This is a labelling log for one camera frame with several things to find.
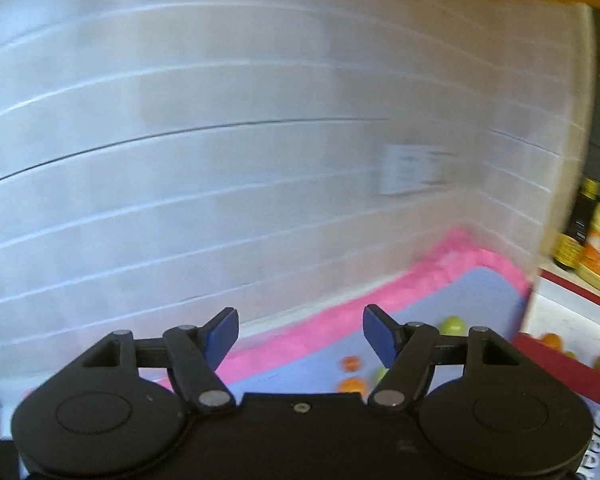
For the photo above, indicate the tall dark bottle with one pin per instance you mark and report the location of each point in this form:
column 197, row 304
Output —
column 586, row 210

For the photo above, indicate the pink fluffy blanket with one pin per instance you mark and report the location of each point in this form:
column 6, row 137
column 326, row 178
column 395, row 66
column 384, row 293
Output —
column 455, row 255

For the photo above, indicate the dark jar with yellow label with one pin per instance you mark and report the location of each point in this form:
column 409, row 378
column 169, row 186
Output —
column 567, row 252

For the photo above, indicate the small green fruit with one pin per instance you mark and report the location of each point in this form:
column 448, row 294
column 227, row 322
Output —
column 380, row 374

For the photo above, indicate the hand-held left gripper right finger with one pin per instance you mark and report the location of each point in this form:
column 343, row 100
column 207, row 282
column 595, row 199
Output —
column 380, row 335

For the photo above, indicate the small orange tangerine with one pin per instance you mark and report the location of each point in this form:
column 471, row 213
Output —
column 350, row 363

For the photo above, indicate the orange fruit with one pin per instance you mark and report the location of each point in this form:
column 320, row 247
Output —
column 552, row 341

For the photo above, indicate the green apple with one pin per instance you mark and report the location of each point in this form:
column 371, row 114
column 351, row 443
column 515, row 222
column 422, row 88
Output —
column 453, row 325

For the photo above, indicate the lavender blue mat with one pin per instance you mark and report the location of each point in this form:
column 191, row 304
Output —
column 460, row 295

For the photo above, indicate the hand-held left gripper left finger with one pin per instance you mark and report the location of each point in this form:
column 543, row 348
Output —
column 222, row 336

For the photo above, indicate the red and white cardboard box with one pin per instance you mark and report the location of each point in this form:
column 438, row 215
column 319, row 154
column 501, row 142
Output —
column 565, row 310

